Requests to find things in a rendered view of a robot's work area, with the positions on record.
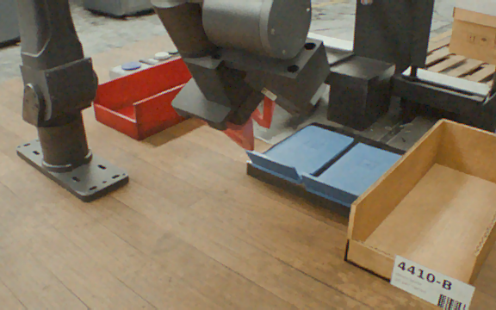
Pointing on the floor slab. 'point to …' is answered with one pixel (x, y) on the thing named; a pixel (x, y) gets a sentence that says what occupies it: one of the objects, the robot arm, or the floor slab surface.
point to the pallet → (477, 70)
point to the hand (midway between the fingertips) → (254, 133)
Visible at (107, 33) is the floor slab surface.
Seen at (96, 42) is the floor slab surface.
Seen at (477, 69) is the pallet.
